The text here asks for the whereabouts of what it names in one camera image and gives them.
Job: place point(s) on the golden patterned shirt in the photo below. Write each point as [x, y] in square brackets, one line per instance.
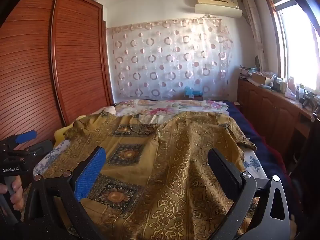
[160, 155]

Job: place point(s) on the black device on stand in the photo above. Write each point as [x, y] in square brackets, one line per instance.
[307, 100]

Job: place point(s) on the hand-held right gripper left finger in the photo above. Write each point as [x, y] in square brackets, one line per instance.
[90, 173]

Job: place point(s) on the pile of packets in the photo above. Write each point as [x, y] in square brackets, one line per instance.
[245, 72]

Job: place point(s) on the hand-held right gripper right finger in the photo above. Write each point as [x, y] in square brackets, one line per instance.
[225, 177]

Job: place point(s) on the round dark ornament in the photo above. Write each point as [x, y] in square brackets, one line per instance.
[257, 61]

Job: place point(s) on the white pillow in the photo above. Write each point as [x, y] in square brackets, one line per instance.
[108, 110]

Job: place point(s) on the blue tissue pack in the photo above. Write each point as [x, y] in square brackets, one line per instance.
[191, 92]

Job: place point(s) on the navy blue blanket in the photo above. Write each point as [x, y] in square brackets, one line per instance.
[262, 140]

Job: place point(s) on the person's left hand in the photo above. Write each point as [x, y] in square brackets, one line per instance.
[16, 196]

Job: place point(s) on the yellow cloth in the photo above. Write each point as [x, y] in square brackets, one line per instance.
[61, 133]

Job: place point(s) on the wooden framed window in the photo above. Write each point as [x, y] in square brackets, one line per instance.
[297, 42]

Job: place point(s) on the pale window curtain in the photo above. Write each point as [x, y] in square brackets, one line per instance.
[252, 25]

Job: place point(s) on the open cardboard box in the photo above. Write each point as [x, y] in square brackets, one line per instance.
[260, 78]

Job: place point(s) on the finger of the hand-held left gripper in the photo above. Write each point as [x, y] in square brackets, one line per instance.
[25, 136]

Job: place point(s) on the cream air conditioner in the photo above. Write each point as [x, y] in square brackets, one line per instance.
[217, 5]

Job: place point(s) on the wooden sideboard cabinet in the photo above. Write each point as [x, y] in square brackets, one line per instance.
[270, 107]

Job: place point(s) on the sheer circle-print curtain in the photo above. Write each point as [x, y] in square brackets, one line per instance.
[162, 60]

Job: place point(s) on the blue floral white mat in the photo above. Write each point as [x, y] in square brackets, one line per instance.
[252, 165]

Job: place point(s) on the group of small bottles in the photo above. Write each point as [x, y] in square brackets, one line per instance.
[280, 85]

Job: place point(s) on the wooden slatted wardrobe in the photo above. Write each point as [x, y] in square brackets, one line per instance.
[37, 67]

